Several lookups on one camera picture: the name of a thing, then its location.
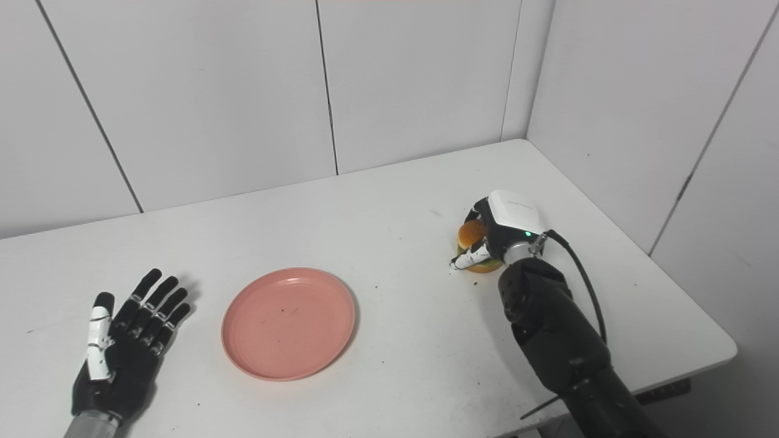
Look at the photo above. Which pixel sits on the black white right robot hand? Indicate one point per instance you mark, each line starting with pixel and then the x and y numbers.
pixel 514 216

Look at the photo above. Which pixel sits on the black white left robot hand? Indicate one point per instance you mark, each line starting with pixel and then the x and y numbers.
pixel 128 371

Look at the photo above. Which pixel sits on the toy hamburger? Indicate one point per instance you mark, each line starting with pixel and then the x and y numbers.
pixel 470 233

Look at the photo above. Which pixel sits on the pink round plate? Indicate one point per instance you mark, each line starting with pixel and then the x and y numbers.
pixel 289 325

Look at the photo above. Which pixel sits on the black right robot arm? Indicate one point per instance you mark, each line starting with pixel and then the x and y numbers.
pixel 560 340

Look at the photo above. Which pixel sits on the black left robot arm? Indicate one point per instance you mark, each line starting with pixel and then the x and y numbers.
pixel 91 426

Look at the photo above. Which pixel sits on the black table frame bar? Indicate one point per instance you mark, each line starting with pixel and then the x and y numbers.
pixel 663 392

